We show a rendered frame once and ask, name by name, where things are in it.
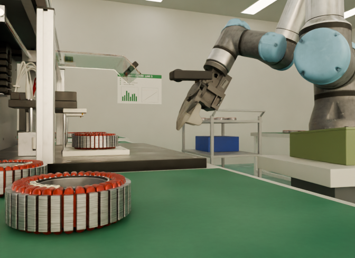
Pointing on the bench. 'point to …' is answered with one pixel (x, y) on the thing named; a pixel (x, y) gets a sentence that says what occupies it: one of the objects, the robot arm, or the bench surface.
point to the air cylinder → (26, 144)
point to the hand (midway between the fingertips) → (177, 124)
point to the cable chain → (6, 53)
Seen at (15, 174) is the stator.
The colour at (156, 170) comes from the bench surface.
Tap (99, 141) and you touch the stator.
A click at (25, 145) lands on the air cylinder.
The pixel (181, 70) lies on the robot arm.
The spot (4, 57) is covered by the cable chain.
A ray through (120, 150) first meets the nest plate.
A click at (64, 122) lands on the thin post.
